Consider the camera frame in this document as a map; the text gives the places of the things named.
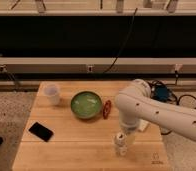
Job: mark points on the small clear plastic bottle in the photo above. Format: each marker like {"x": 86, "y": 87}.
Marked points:
{"x": 120, "y": 144}

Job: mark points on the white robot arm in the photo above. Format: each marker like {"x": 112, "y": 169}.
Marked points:
{"x": 134, "y": 103}

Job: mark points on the green ceramic bowl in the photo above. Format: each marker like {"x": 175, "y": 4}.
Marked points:
{"x": 86, "y": 105}

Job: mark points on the red brown pretzel object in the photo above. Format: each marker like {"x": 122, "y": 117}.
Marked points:
{"x": 106, "y": 109}

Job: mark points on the translucent plastic cup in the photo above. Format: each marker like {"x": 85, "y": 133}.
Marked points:
{"x": 52, "y": 92}

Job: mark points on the white rectangular block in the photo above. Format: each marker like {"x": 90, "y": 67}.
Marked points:
{"x": 143, "y": 125}

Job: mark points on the blue device on floor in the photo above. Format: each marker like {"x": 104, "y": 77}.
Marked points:
{"x": 161, "y": 93}

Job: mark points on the black smartphone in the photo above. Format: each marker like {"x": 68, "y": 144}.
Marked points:
{"x": 40, "y": 131}

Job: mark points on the white wall rail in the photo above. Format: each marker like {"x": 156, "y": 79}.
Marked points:
{"x": 99, "y": 65}

